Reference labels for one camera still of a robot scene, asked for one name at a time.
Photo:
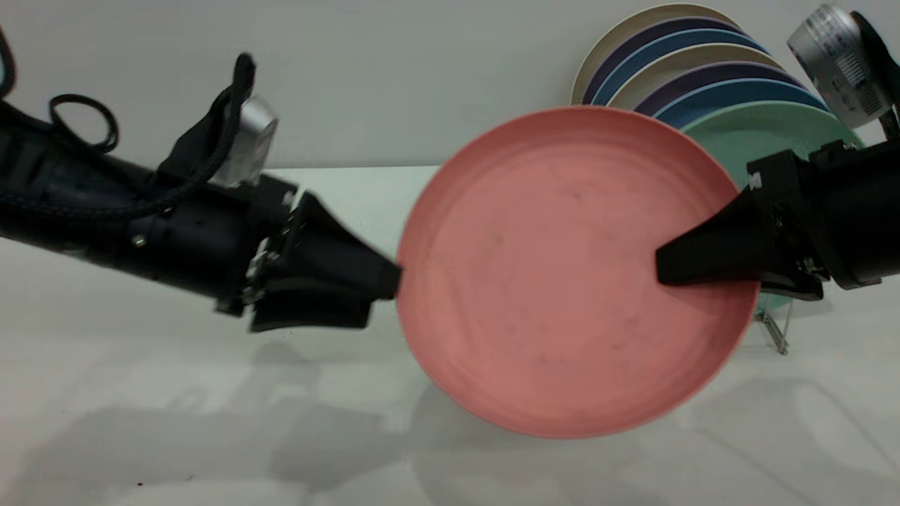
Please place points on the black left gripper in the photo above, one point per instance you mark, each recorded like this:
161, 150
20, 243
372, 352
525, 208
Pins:
267, 225

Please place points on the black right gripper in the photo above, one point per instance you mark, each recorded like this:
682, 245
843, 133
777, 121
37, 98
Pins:
794, 211

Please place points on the pink round plate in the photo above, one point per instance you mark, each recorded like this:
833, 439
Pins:
548, 281

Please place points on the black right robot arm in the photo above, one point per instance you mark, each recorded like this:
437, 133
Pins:
868, 211

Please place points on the green round plate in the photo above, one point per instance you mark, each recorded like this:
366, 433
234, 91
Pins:
759, 133

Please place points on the blue round plate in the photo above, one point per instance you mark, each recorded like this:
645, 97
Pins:
731, 95
675, 41

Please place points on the purple round plate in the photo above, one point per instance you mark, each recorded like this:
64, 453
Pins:
703, 75
668, 27

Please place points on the beige round plate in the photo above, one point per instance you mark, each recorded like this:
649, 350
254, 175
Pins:
654, 13
689, 55

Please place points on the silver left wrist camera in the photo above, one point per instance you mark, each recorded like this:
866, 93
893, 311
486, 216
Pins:
249, 140

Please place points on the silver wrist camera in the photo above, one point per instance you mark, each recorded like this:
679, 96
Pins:
837, 56
249, 140

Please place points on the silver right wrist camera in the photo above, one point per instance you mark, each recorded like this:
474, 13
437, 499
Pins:
837, 56

